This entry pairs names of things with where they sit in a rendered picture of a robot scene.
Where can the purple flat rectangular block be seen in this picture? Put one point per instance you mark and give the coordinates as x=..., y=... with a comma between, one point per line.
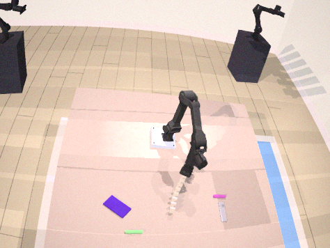
x=117, y=206

